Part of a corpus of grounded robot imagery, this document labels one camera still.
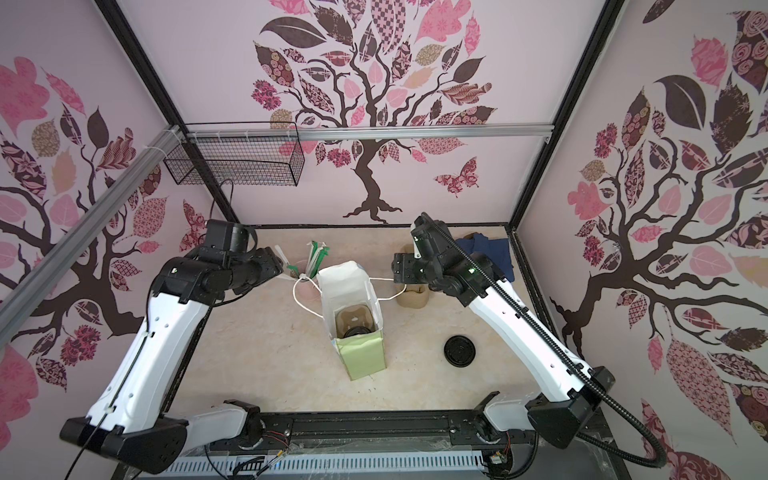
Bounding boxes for green white paper bag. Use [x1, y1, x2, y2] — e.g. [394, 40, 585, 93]
[292, 261, 406, 381]

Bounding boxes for pink straw holder cup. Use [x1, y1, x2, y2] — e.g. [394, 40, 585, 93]
[296, 261, 321, 302]

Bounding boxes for wrapped straws bundle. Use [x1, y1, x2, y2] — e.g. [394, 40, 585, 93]
[287, 240, 330, 279]

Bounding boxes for black wire basket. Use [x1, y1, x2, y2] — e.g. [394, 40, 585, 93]
[164, 120, 305, 187]

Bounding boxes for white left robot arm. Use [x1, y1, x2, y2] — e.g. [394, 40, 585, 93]
[59, 220, 283, 474]

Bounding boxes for stack of black lids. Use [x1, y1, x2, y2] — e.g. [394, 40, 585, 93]
[443, 335, 476, 368]

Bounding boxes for stack of pulp cup carriers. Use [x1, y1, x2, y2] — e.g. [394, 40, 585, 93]
[395, 284, 431, 309]

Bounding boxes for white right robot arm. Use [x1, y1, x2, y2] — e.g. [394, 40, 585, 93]
[392, 213, 614, 449]

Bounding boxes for blue paper napkins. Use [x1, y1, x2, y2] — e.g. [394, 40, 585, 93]
[456, 232, 515, 282]

